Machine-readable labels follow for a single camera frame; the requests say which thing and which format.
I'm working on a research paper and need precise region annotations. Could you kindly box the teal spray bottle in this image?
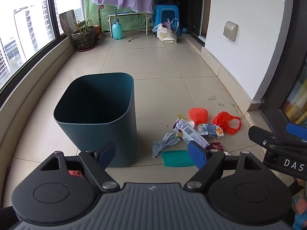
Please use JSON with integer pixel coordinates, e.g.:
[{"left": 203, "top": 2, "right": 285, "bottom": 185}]
[{"left": 111, "top": 8, "right": 123, "bottom": 40}]

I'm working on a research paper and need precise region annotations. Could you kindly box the cabbage leaf piece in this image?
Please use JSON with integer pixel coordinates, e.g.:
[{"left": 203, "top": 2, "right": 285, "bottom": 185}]
[{"left": 177, "top": 114, "right": 195, "bottom": 128}]

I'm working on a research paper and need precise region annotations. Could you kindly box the cardboard sheet by window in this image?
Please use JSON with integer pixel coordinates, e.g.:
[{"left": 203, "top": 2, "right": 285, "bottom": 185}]
[{"left": 59, "top": 9, "right": 77, "bottom": 36}]

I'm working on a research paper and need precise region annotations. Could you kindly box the white bench rack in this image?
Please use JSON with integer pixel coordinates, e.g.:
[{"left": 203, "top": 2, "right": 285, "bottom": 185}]
[{"left": 107, "top": 12, "right": 152, "bottom": 38}]

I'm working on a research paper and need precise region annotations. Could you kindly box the blue white snack wrapper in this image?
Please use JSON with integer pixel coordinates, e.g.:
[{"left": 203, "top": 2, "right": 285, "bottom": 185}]
[{"left": 197, "top": 124, "right": 224, "bottom": 139}]

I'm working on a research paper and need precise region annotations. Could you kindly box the dark red small wrapper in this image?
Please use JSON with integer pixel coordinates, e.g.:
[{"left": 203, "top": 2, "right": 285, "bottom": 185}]
[{"left": 207, "top": 142, "right": 224, "bottom": 151}]

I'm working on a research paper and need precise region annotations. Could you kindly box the green hanging cloth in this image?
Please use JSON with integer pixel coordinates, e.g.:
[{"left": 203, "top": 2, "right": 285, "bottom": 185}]
[{"left": 84, "top": 0, "right": 135, "bottom": 31}]

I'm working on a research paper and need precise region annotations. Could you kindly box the purple white carton box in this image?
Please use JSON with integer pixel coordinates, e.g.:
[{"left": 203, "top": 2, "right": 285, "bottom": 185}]
[{"left": 173, "top": 119, "right": 210, "bottom": 149}]

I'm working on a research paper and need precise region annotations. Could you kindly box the white shopping bag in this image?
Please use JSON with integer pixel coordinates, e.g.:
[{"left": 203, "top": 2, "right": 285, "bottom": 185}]
[{"left": 153, "top": 18, "right": 179, "bottom": 44}]

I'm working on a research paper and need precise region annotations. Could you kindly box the green sponge cloth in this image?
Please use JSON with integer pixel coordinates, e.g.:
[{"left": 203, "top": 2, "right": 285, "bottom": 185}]
[{"left": 161, "top": 150, "right": 195, "bottom": 168}]

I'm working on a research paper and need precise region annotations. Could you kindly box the black power cable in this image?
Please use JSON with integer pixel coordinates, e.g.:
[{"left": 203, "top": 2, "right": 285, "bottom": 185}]
[{"left": 128, "top": 13, "right": 145, "bottom": 43}]

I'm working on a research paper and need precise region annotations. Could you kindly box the potted plant in pot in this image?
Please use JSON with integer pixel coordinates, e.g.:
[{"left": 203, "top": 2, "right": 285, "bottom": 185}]
[{"left": 72, "top": 19, "right": 100, "bottom": 52}]

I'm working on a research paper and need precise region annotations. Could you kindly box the dark teal trash bin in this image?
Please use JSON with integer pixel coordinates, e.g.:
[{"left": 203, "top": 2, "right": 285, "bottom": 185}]
[{"left": 54, "top": 72, "right": 137, "bottom": 168}]

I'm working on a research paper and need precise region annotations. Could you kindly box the blue plastic stool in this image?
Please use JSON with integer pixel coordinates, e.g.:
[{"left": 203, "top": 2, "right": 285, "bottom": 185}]
[{"left": 153, "top": 4, "right": 181, "bottom": 37}]

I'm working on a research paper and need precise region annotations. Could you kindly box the left red fuzzy slipper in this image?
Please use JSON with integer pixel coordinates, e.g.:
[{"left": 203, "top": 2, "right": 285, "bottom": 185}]
[{"left": 68, "top": 170, "right": 83, "bottom": 179}]

